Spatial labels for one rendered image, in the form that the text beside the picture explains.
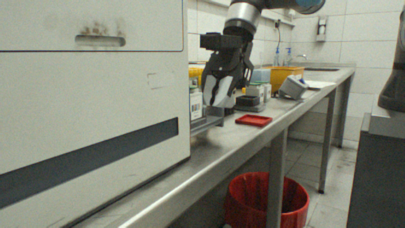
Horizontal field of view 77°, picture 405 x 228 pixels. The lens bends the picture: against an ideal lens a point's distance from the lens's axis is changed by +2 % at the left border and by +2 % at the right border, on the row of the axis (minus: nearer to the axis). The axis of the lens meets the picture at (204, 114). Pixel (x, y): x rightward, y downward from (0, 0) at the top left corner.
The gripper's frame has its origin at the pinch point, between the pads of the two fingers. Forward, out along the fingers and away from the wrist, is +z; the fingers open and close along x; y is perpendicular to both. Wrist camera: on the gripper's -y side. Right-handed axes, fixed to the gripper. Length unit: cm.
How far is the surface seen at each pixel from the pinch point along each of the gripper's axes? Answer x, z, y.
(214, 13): 60, -79, 69
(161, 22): -4.4, -4.0, -23.4
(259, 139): -8.5, 2.5, 8.1
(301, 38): 48, -154, 218
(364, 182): -27.8, 4.3, 26.5
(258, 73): 7.0, -24.8, 34.7
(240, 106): 4.0, -8.2, 21.4
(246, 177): 20, 10, 82
